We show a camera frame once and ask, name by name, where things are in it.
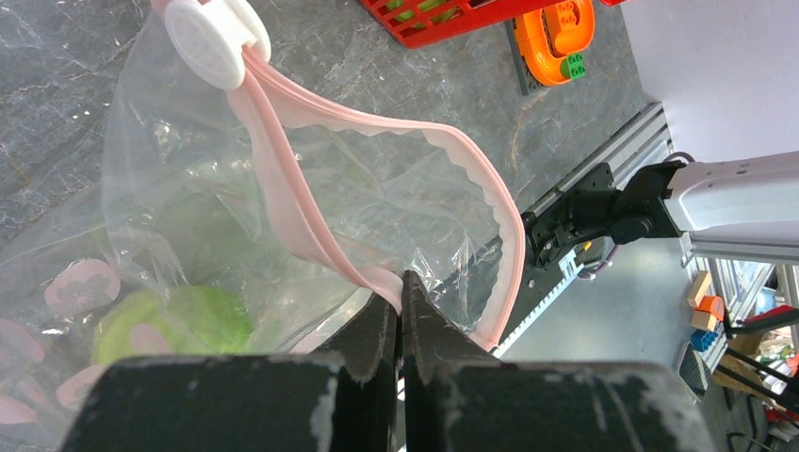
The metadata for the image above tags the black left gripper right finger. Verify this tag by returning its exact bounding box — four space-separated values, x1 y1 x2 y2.
401 270 715 451

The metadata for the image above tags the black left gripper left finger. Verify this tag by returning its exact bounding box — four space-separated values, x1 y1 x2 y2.
61 296 398 451

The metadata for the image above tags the clear pink zip top bag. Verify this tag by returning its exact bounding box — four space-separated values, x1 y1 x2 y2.
1 1 525 451

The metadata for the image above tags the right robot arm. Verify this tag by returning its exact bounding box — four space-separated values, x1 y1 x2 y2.
522 152 798 268

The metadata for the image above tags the red plastic basket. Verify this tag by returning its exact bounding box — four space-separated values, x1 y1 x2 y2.
358 0 631 50

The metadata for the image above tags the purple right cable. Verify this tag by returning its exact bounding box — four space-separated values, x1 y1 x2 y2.
577 244 620 282

